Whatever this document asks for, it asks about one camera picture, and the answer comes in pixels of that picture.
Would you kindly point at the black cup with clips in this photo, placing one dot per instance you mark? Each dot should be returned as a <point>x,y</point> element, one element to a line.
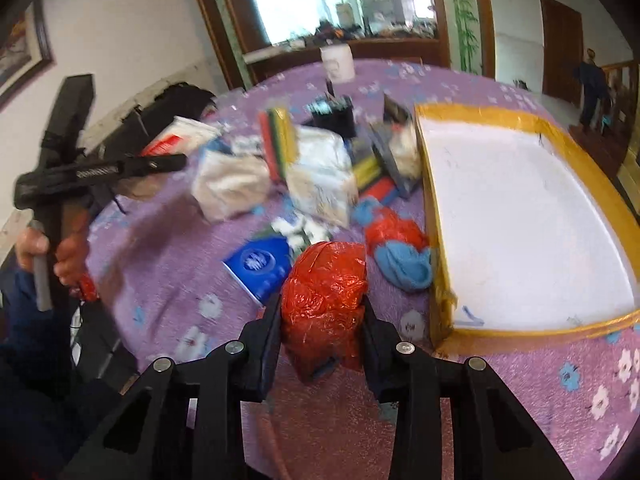
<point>333,113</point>

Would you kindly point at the white bag red label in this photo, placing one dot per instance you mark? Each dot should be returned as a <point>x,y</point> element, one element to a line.
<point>182,136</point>

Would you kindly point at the purple floral tablecloth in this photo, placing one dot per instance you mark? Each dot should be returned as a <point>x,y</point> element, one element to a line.
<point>159,269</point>

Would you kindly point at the black foil snack bag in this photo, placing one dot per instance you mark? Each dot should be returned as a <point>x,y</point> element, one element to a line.
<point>394,143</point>

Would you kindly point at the white plastic jar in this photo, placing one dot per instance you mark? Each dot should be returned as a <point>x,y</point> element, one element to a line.
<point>338,62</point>

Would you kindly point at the lemon print tissue pack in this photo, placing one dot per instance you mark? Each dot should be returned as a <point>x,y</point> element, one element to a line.
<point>320,181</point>

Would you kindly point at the blue Vinda tissue pack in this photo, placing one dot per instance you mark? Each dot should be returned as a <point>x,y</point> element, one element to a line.
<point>261,266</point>

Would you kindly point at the multicolour sponge strips pack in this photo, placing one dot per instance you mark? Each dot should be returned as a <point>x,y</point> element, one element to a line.
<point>279,141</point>

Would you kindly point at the yellow rimmed white tray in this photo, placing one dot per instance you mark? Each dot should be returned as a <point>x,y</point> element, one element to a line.
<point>531,244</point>

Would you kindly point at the white towel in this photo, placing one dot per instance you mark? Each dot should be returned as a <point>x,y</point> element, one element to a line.
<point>226,185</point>

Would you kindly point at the red plastic bag bundle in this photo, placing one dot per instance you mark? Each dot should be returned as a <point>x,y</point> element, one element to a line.
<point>322,308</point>

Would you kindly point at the yellow red sponge pack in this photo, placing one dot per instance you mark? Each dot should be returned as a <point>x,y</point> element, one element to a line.
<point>371,179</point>

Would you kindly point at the person in dark clothes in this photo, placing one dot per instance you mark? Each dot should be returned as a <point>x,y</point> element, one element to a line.
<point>594,87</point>

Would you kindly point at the framed wall picture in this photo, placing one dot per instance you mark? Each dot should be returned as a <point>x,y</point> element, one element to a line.
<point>25,54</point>

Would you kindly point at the brown wooden door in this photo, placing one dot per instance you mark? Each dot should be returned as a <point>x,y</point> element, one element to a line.
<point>563,51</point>

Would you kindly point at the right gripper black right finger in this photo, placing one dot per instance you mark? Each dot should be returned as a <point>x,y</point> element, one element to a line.
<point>493,436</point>

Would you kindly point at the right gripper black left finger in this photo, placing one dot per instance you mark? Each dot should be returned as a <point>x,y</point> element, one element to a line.
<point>183,421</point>

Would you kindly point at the person left hand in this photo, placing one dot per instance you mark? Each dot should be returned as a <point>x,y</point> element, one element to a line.
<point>70,255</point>

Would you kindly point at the red bag blue cloth bundle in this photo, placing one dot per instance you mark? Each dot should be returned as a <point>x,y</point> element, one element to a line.
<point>398,245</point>

